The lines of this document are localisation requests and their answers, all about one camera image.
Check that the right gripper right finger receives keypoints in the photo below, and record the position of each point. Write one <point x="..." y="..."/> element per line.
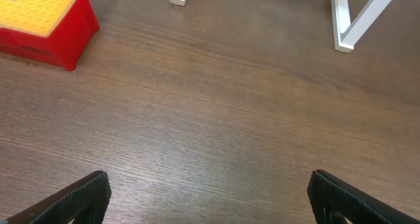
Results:
<point x="341" y="201"/>

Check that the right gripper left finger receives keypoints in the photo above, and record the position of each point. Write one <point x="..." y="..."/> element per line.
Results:
<point x="78" y="201"/>

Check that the white and blue stand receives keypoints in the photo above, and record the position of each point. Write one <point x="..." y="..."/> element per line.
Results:
<point x="348" y="30"/>

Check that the red and yellow tip box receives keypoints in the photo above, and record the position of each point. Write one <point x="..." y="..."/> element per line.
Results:
<point x="49" y="30"/>

